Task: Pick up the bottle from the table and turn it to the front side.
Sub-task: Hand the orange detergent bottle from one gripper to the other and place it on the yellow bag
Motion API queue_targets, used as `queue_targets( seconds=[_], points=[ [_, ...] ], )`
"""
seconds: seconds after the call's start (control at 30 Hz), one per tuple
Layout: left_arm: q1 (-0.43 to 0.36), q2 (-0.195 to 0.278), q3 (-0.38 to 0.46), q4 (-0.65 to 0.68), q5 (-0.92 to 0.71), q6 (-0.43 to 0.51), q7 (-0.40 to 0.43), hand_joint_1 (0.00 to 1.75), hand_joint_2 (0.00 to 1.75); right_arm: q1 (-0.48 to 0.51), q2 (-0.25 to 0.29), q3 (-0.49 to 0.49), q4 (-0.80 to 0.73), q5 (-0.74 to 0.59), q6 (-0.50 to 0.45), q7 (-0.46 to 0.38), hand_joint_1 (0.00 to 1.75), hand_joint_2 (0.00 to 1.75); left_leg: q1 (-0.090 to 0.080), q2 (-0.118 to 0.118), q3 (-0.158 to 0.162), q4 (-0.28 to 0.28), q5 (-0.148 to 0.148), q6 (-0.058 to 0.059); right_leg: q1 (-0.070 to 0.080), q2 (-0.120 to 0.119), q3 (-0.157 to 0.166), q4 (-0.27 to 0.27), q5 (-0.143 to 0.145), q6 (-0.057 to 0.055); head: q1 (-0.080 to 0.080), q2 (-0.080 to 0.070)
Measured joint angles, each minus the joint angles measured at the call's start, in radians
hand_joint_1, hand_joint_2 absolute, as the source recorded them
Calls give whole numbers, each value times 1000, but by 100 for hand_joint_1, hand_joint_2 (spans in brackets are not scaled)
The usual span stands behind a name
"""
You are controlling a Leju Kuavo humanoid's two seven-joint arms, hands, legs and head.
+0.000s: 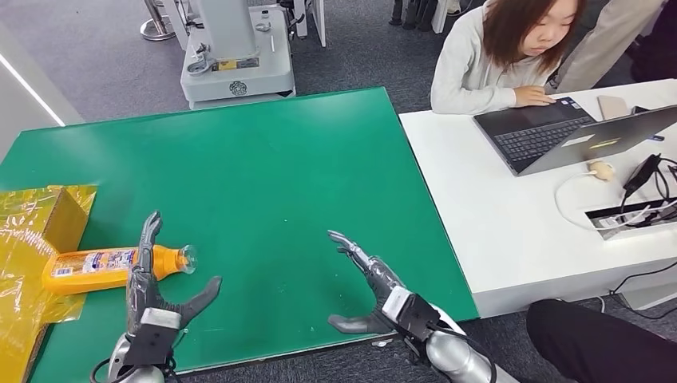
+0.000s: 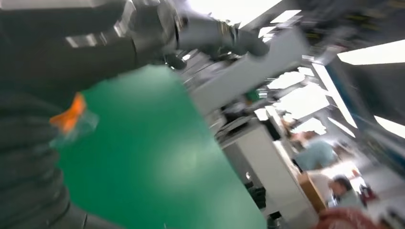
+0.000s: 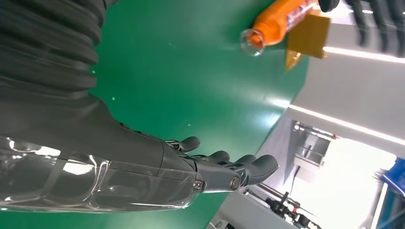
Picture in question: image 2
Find orange bottle with clear cap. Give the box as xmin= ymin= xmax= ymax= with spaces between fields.
xmin=49 ymin=92 xmax=99 ymax=149

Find person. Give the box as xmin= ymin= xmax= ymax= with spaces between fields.
xmin=290 ymin=130 xmax=339 ymax=172
xmin=313 ymin=207 xmax=388 ymax=229
xmin=328 ymin=175 xmax=364 ymax=209

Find plain brown cardboard box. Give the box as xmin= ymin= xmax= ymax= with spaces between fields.
xmin=297 ymin=172 xmax=327 ymax=213

